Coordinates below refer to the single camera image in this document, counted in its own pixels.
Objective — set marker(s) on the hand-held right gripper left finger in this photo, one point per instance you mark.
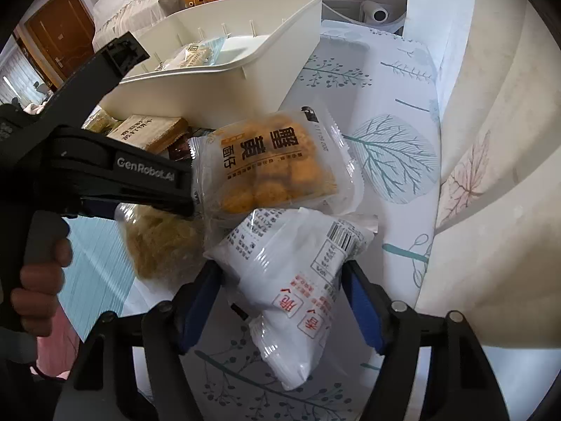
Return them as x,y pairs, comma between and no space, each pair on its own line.
199,302

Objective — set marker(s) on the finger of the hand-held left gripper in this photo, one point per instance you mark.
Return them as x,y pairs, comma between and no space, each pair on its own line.
149,205
144,175

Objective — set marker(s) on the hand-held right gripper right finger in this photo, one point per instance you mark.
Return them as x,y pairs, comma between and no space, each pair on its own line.
361,311

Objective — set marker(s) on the clear floss cake packet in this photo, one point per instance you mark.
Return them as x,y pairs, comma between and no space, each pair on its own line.
162,245

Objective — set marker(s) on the green snack packet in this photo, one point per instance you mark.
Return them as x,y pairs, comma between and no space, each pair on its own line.
98,120

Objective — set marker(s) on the white snack packet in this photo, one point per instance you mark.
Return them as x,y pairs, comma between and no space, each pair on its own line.
285,280

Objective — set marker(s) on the white plastic bin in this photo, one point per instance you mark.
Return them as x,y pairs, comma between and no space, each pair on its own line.
197,96

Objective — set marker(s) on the clear packet of orange snacks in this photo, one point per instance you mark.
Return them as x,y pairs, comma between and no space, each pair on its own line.
271,171

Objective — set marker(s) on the person's left hand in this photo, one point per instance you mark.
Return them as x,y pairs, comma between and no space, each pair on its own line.
39,280

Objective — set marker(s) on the tan paper snack packet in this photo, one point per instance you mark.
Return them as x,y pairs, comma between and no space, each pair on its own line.
149,133

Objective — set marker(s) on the dark brown snack packet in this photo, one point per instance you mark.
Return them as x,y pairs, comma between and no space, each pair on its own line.
179,151

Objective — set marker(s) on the blue striped placemat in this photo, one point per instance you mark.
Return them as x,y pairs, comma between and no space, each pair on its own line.
92,263

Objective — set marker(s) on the wooden door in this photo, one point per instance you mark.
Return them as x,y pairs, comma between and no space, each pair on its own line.
48,30

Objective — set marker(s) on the pale blue-green snack packet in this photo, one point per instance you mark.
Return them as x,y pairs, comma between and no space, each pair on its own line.
193,55

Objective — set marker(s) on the pink cushion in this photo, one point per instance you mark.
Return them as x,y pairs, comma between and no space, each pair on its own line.
48,359

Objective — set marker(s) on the cream leaf print curtain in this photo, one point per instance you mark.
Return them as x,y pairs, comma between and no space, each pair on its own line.
482,140

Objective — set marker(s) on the tree print tablecloth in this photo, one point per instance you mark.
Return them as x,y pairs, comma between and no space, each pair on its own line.
394,96

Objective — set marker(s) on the white security camera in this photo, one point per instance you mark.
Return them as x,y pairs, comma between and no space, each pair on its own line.
374,12

